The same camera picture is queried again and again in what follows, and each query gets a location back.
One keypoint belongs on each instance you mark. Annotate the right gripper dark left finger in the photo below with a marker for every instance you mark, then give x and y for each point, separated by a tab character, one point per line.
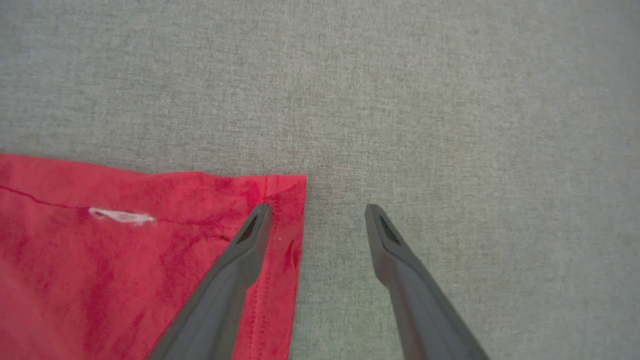
220	300

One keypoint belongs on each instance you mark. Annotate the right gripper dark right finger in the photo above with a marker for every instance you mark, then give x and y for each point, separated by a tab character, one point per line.
420	305

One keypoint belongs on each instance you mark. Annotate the red and white basketball jersey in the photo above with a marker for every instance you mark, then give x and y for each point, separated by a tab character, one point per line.
100	275

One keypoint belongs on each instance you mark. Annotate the grey fabric sofa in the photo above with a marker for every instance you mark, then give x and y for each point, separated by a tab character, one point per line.
450	100

